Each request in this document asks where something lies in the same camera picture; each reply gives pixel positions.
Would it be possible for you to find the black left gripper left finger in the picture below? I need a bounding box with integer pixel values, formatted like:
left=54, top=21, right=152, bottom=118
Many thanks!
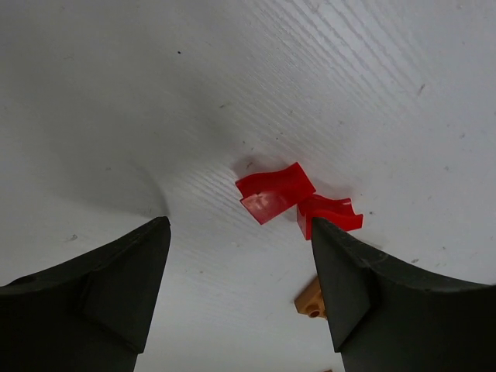
left=1, top=216, right=171, bottom=371

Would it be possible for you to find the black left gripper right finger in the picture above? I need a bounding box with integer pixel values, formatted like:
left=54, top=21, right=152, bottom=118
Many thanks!
left=312, top=218, right=495, bottom=371

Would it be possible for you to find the orange-brown long lego plate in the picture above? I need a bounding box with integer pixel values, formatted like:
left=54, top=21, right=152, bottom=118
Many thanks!
left=294, top=277, right=327, bottom=319

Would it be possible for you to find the red curved lego piece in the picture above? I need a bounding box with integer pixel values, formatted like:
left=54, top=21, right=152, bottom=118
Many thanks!
left=297, top=195, right=363, bottom=240
left=235, top=163, right=316, bottom=225

